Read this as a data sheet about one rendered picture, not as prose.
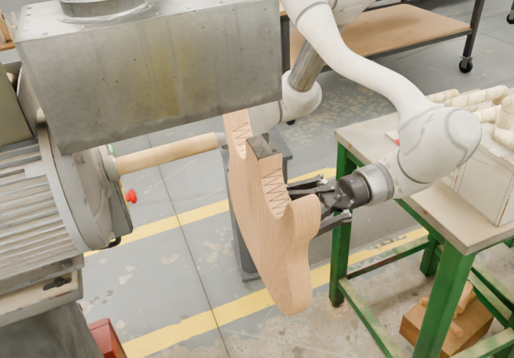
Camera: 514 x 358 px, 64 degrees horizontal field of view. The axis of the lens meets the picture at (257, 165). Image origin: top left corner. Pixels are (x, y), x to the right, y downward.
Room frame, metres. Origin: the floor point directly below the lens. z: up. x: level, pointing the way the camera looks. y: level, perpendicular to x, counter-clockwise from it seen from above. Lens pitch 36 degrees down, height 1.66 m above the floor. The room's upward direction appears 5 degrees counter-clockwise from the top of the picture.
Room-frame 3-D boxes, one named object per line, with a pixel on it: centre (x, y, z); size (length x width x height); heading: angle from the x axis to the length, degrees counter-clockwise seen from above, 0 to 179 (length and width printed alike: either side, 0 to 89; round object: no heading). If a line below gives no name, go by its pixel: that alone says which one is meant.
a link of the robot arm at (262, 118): (1.47, 0.00, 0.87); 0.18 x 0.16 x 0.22; 113
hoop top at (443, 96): (1.12, -0.55, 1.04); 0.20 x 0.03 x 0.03; 108
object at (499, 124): (0.79, -0.57, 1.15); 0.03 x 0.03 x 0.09
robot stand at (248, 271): (1.47, 0.01, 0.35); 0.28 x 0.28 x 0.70; 12
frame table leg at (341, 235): (1.14, -0.31, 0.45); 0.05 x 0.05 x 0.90; 20
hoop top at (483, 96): (0.96, -0.60, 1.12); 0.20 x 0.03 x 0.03; 108
